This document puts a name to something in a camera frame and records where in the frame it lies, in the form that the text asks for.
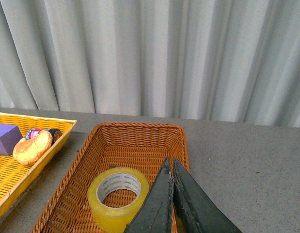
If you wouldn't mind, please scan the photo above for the toy bread roll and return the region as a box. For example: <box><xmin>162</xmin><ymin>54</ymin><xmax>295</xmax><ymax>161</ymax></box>
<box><xmin>12</xmin><ymin>130</ymin><xmax>53</xmax><ymax>166</ymax></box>

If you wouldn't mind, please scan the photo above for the small pink labelled can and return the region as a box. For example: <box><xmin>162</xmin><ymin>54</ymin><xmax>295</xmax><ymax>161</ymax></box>
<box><xmin>26</xmin><ymin>128</ymin><xmax>63</xmax><ymax>146</ymax></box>

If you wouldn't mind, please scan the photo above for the yellow packing tape roll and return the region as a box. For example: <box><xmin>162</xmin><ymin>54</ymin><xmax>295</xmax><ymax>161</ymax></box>
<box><xmin>87</xmin><ymin>167</ymin><xmax>149</xmax><ymax>233</ymax></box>

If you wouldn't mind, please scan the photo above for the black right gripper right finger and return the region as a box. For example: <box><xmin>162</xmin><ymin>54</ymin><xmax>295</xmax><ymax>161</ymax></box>
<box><xmin>173</xmin><ymin>158</ymin><xmax>241</xmax><ymax>233</ymax></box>

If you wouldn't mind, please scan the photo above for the yellow woven basket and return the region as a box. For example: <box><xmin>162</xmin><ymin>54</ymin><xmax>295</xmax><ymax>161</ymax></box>
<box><xmin>0</xmin><ymin>112</ymin><xmax>77</xmax><ymax>218</ymax></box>

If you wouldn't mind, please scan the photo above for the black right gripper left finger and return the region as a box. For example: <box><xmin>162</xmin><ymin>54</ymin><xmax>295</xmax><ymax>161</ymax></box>
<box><xmin>124</xmin><ymin>158</ymin><xmax>174</xmax><ymax>233</ymax></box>

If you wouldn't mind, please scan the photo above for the white pleated curtain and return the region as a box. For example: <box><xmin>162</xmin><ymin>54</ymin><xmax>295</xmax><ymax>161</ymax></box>
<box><xmin>0</xmin><ymin>0</ymin><xmax>300</xmax><ymax>127</ymax></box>

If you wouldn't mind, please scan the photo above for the purple foam block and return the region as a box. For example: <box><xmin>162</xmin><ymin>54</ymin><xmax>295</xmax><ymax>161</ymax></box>
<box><xmin>0</xmin><ymin>123</ymin><xmax>23</xmax><ymax>156</ymax></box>

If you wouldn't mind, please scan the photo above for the brown wicker basket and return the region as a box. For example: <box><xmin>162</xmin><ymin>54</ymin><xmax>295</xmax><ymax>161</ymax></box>
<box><xmin>32</xmin><ymin>122</ymin><xmax>189</xmax><ymax>233</ymax></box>

